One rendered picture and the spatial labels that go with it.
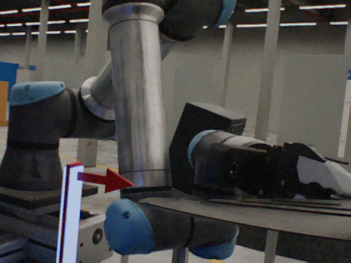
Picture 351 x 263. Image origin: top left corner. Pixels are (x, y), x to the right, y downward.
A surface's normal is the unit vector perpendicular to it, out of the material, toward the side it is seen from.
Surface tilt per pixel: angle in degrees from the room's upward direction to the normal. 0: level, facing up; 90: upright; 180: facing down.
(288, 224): 2
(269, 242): 90
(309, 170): 84
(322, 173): 84
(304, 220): 2
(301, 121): 90
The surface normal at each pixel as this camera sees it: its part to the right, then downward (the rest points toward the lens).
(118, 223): -0.83, -0.04
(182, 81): 0.73, 0.11
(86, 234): 0.86, 0.11
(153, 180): 0.33, -0.19
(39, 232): -0.50, 0.00
